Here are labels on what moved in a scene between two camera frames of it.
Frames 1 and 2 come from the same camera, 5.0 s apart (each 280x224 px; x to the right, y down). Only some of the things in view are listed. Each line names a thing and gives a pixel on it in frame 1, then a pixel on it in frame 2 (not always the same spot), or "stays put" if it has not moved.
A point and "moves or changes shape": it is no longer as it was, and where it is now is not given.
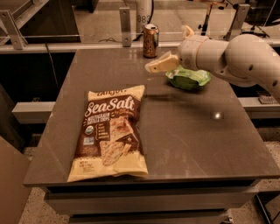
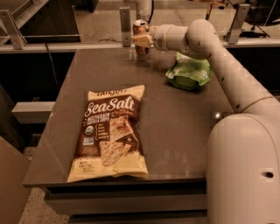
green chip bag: x=185 y=79 stays put
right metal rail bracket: x=239 y=17 stays put
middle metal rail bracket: x=125 y=26 stays put
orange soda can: x=150 y=37 moves or changes shape
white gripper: x=189 y=52 → x=160 y=37
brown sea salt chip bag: x=108 y=141 stays put
